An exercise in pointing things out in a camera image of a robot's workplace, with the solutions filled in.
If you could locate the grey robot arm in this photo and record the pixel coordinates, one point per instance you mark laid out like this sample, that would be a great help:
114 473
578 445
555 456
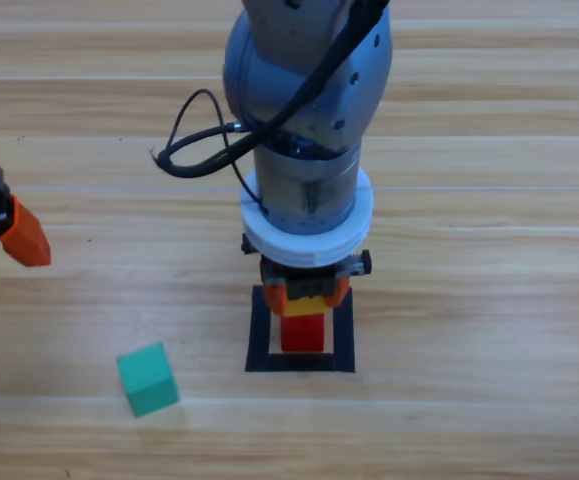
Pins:
269 60

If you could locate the red cube block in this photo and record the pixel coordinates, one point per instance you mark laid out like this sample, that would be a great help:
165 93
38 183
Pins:
303 332

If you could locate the black tape square outline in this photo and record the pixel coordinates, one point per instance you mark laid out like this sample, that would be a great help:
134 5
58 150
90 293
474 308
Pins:
299 363

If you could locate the yellow cube block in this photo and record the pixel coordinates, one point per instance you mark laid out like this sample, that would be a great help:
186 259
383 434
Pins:
304 307

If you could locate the green cube block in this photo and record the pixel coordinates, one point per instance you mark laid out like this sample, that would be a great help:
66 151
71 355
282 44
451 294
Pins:
146 380

